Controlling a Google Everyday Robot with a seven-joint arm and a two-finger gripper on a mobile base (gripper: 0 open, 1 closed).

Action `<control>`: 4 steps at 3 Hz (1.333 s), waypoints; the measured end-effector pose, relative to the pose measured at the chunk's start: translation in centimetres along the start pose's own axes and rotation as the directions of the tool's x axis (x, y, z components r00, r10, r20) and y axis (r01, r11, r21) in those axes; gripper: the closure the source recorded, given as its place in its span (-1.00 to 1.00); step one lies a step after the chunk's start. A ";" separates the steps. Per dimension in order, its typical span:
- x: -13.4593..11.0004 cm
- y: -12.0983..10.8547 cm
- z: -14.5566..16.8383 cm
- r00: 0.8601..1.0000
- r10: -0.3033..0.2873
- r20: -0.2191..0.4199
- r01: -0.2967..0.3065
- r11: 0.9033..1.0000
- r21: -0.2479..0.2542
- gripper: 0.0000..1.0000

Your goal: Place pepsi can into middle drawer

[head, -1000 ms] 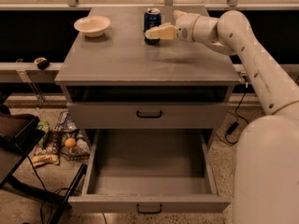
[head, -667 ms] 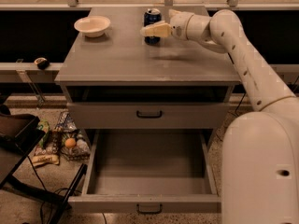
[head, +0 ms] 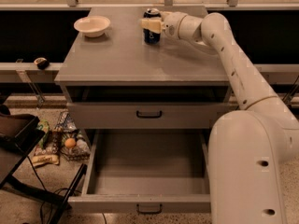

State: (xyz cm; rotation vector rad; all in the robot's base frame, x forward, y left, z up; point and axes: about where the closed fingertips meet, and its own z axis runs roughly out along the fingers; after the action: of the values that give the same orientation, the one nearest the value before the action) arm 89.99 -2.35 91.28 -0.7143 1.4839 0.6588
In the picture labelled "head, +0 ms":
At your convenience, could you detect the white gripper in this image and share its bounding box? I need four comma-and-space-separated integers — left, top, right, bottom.
140, 11, 187, 40

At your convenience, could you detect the dark side table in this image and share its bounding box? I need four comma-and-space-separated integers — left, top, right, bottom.
0, 105, 87, 224

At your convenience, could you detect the grey drawer cabinet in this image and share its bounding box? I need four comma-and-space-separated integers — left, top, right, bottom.
54, 6, 237, 133

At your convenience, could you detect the white bowl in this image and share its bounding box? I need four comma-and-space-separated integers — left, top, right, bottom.
74, 16, 110, 38

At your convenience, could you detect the snack bag on floor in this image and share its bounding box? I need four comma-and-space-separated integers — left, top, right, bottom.
31, 120, 61, 167

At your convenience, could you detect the wire basket with snacks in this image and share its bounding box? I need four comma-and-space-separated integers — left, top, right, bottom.
55, 111, 91, 161

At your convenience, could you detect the blue pepsi can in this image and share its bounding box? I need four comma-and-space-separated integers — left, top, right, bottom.
143, 8, 161, 45

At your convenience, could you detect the orange fruit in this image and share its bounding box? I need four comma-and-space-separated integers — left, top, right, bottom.
64, 138, 77, 148

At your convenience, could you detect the black wheeled stand leg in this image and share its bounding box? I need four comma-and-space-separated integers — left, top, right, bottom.
282, 76, 299, 106

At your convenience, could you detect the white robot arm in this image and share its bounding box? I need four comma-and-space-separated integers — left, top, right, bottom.
140, 12, 299, 224

